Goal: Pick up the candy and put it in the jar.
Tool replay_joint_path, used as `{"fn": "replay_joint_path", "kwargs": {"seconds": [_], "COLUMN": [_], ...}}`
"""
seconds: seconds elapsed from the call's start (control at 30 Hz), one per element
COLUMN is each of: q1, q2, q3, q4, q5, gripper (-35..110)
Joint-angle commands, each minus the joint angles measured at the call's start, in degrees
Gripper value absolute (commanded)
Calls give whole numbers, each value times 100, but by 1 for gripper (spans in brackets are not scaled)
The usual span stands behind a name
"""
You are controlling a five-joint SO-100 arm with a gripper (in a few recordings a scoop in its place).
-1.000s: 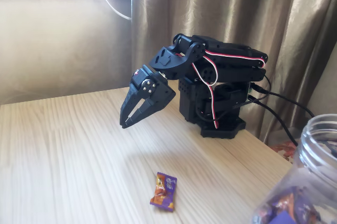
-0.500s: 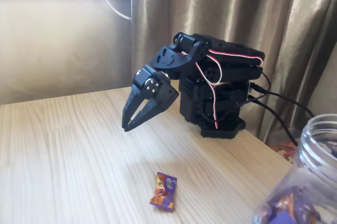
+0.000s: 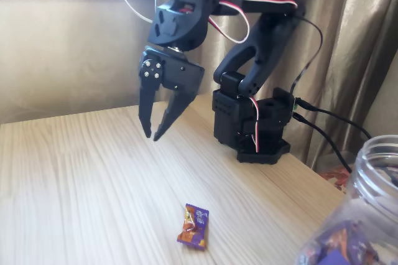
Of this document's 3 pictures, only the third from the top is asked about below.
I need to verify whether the orange patterned rug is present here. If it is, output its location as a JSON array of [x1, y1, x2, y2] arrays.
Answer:
[[318, 165, 354, 194]]

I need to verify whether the black power cable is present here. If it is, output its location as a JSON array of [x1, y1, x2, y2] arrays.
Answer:
[[295, 97, 373, 140]]

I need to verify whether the red white servo wire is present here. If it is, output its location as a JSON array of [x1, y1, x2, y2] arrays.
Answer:
[[248, 96, 261, 154], [208, 0, 299, 44]]

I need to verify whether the black USB cable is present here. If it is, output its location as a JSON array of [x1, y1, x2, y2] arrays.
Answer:
[[292, 112, 353, 173]]

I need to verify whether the thin black motor cable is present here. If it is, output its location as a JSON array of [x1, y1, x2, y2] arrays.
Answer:
[[290, 16, 323, 93]]

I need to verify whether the clear plastic jar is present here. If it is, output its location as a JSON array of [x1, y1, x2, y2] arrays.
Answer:
[[294, 134, 398, 265]]

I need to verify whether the purple orange candy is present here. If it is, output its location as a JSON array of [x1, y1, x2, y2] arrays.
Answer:
[[176, 203, 210, 249], [320, 248, 351, 265], [323, 221, 364, 247]]

